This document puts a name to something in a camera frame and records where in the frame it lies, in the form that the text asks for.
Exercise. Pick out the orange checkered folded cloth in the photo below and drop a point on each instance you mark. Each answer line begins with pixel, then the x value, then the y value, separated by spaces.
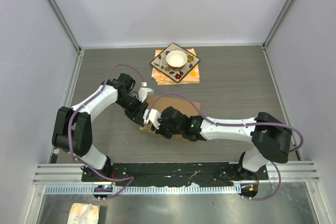
pixel 193 77

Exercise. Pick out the white orange paper packet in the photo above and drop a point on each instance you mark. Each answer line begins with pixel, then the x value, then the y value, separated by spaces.
pixel 83 214

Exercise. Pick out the square floral ceramic plate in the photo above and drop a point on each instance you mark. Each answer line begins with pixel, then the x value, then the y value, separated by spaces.
pixel 175 74

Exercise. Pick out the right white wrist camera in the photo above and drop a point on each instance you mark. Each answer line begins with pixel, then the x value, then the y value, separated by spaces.
pixel 151 117

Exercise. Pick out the white slotted cable duct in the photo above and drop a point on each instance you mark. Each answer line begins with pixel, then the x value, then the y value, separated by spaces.
pixel 106 189

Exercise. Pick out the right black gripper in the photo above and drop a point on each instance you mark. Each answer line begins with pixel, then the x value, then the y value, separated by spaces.
pixel 160 130

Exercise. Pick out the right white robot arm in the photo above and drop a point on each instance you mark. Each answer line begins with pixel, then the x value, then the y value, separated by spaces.
pixel 269 137

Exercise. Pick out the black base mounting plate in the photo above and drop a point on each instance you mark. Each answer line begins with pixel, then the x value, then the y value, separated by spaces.
pixel 209 174

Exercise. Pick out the brown cardboard express box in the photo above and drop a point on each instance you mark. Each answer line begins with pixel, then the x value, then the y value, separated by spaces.
pixel 178 103

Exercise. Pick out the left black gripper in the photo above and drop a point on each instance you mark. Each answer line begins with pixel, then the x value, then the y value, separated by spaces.
pixel 137 115

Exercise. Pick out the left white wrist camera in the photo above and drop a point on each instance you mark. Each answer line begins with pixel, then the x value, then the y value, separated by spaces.
pixel 144 92

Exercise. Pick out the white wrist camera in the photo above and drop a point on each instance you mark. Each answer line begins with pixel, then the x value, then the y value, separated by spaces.
pixel 144 92
pixel 151 117

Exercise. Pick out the aluminium frame rail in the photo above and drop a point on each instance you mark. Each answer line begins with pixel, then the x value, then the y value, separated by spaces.
pixel 57 174

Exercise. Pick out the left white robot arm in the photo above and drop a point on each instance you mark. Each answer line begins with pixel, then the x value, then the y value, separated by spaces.
pixel 73 126

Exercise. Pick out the white ceramic bowl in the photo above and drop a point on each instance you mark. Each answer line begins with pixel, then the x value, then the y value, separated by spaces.
pixel 176 59

